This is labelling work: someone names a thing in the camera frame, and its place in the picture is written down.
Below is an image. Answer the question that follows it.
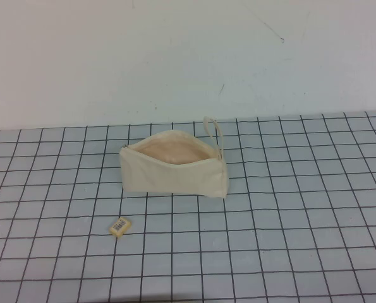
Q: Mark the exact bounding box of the yellow eraser with barcode label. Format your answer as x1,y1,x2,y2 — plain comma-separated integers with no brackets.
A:
109,217,133,238

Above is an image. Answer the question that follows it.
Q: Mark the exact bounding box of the cream fabric zipper pencil case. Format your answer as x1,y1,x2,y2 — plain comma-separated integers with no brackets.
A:
118,116,230,200

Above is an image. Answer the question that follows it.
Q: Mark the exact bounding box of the grey grid pattern table mat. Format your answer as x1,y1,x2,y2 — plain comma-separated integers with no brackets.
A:
0,109,376,303

